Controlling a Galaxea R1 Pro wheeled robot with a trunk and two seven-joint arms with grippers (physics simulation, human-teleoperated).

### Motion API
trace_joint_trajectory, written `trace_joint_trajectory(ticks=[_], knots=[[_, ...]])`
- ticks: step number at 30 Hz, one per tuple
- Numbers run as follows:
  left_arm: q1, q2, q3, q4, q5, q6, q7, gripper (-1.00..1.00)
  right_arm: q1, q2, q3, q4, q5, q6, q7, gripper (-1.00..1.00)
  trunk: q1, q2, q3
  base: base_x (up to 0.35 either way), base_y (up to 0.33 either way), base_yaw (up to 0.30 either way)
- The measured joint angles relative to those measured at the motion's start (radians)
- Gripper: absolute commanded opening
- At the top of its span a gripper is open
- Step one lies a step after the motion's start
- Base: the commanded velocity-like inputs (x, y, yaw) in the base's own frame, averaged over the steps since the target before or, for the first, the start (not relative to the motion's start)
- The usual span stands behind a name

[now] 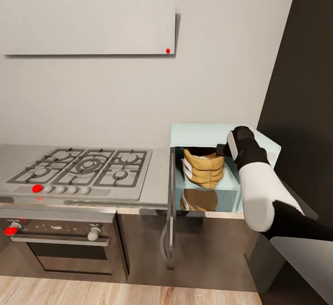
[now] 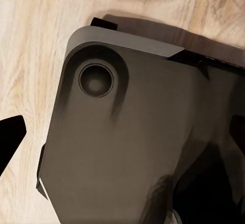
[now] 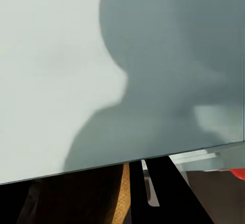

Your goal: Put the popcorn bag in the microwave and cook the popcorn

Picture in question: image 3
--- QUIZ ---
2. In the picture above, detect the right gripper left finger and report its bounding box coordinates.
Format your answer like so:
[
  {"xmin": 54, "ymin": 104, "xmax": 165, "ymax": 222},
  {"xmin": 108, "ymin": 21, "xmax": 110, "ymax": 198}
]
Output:
[{"xmin": 0, "ymin": 180, "xmax": 35, "ymax": 224}]

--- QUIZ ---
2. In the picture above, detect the popcorn bag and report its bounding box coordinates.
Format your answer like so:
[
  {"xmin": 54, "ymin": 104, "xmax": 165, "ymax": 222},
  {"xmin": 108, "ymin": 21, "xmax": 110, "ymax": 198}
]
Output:
[{"xmin": 32, "ymin": 162, "xmax": 131, "ymax": 224}]

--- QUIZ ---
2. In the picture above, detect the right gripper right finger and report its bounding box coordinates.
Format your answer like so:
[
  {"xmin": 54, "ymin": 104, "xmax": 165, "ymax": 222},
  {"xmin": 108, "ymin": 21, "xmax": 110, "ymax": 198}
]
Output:
[{"xmin": 129, "ymin": 156, "xmax": 214, "ymax": 224}]

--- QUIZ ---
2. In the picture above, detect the microwave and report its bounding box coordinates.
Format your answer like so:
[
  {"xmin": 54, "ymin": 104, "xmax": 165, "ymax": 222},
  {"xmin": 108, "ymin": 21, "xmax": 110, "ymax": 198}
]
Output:
[{"xmin": 0, "ymin": 0, "xmax": 245, "ymax": 185}]

